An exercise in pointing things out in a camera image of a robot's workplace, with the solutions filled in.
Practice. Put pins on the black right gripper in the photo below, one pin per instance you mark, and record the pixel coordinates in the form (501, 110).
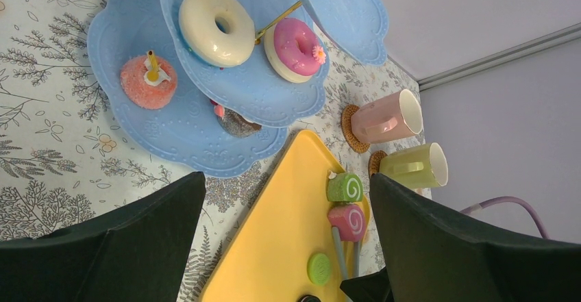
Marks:
(375, 287)

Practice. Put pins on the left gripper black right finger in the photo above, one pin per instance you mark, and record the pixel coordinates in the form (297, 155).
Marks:
(435, 253)

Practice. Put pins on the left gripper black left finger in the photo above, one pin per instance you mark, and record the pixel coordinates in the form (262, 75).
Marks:
(137, 252)

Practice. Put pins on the pink swirl roll cake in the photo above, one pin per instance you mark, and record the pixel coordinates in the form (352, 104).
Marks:
(350, 221)

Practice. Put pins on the green ceramic mug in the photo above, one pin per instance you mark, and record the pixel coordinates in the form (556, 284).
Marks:
(422, 166)

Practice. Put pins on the green swirl roll cake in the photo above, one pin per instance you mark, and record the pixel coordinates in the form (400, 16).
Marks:
(344, 188)

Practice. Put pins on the yellow serving tray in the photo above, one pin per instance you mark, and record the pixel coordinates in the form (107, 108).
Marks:
(267, 258)

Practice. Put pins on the pink ceramic mug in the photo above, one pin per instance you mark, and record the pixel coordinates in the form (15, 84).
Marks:
(389, 118)

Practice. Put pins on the chocolate swirl roll cake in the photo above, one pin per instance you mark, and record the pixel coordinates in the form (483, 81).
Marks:
(233, 123)

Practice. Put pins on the red sugared pastry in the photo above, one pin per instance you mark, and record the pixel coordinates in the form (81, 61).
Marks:
(149, 81)

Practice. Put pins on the blue three-tier cake stand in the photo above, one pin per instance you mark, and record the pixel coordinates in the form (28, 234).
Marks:
(187, 130)

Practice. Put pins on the pink sprinkled donut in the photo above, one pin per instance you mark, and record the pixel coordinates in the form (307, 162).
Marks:
(293, 50)

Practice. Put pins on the white glazed donut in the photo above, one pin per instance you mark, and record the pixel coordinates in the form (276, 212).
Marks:
(220, 32)

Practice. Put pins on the green macaron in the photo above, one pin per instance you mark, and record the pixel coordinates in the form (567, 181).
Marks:
(319, 269)

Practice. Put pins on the black sandwich cookie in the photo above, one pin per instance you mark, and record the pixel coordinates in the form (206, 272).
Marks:
(309, 298)

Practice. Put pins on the woven rattan coaster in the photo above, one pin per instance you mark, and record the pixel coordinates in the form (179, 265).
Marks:
(375, 161)
(356, 145)

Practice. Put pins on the floral tablecloth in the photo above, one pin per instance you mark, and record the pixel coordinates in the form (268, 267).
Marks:
(65, 159)

